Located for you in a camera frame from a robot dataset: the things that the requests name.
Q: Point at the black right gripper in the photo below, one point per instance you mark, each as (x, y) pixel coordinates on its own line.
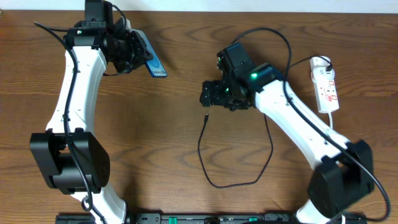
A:
(207, 94)

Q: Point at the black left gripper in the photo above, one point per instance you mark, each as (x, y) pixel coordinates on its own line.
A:
(137, 47)

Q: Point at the blue Galaxy smartphone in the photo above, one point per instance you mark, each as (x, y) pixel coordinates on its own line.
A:
(154, 65)

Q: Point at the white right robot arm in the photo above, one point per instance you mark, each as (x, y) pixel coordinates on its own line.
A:
(342, 170)

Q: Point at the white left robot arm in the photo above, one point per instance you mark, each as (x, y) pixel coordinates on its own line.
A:
(68, 155)

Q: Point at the white power strip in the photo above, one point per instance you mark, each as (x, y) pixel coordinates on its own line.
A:
(323, 78)

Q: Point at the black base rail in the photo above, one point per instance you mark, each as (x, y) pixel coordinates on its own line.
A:
(156, 218)

